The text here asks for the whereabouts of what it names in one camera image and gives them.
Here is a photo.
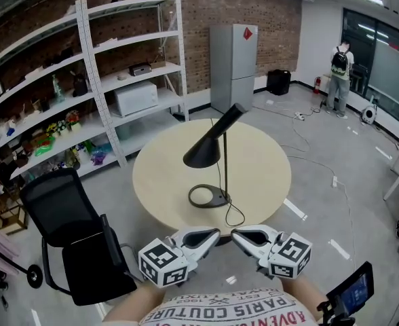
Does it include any green plastic bag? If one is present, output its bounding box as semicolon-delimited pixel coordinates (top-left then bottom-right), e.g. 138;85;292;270
33;135;56;158

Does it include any person's right forearm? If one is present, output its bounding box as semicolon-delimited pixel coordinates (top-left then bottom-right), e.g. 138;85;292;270
280;276;330;321

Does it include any person's left forearm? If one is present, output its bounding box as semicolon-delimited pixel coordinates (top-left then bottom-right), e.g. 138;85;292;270
102;279;169;326

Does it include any green glass bottle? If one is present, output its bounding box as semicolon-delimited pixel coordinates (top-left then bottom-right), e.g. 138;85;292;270
51;73;67;103

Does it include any purple plastic toy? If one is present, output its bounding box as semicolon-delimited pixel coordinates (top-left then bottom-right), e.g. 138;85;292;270
90;149;111;166

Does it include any silver refrigerator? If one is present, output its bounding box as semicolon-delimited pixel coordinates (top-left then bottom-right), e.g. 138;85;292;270
209;23;259;115

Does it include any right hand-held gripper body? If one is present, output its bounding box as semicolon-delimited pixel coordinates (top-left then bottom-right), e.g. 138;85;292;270
254;232;313;280

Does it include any white microwave oven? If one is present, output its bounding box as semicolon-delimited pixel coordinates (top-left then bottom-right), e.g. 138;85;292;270
113;81;159;118

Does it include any red flower pot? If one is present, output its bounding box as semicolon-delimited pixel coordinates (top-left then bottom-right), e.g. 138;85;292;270
64;109;83;132

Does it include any black mesh office chair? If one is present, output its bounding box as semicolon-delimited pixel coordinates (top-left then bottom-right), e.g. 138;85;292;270
19;167;140;307

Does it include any black wheeled cart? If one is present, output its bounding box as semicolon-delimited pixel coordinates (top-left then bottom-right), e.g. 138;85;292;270
0;168;44;290

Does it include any round wooden table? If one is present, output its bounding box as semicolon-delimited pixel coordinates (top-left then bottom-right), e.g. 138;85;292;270
132;118;292;247

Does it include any person's white printed shirt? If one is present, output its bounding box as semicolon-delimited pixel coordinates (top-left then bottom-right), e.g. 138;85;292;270
138;287;320;326

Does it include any black lamp power cable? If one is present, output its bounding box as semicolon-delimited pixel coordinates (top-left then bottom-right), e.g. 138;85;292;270
224;197;246;228

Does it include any white round floor device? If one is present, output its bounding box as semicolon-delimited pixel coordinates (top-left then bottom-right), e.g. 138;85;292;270
360;94;379;126

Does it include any black coffee grinder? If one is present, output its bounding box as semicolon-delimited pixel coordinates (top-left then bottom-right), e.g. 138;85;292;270
71;71;90;98

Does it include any yellow white flower pot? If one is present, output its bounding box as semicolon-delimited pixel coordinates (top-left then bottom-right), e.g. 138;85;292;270
45;120;69;138

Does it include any black desk lamp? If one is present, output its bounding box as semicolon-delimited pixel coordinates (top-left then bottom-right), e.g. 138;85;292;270
183;103;248;209

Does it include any white metal shelving unit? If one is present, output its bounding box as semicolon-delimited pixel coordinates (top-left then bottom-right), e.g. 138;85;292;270
0;0;191;180

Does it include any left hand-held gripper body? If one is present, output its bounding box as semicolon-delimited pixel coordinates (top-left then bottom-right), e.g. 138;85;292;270
138;231;201;289

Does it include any black camera monitor on stand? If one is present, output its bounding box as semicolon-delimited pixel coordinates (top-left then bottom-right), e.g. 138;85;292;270
316;260;375;326

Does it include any white floor cable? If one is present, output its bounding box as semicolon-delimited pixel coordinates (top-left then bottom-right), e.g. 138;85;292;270
253;100;360;261

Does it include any black framed glass window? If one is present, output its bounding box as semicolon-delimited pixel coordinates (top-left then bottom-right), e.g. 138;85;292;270
341;7;399;132

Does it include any black square speaker box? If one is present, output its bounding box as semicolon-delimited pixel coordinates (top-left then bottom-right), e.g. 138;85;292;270
266;69;292;96

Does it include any silver black radio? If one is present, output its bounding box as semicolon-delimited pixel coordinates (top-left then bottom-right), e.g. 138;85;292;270
128;63;153;77

